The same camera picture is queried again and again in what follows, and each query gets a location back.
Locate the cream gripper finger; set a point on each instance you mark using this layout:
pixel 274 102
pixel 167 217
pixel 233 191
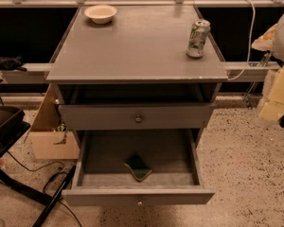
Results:
pixel 273 96

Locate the green yellow sponge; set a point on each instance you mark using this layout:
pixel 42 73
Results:
pixel 138 168

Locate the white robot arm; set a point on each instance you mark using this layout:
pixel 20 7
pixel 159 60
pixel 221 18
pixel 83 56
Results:
pixel 278 44

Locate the grey closed top drawer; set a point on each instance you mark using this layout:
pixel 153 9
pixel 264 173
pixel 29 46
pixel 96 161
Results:
pixel 136 117

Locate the grey open middle drawer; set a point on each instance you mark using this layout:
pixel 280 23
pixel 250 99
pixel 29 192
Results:
pixel 102 179

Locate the grey wooden drawer cabinet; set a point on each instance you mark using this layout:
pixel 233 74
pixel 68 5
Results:
pixel 140 93

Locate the green white soda can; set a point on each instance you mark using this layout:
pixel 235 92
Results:
pixel 198 34

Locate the white ceramic bowl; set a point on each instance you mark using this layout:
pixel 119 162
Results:
pixel 101 14

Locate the green item in box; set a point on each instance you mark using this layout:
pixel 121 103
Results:
pixel 62 127

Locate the cardboard box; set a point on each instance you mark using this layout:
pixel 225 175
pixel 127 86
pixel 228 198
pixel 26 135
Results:
pixel 47 143

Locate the black stand leg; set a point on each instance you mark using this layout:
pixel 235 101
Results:
pixel 46 200

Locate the black chair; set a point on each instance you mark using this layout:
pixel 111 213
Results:
pixel 12 127

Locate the metal railing frame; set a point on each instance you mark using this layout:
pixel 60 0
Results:
pixel 142 0

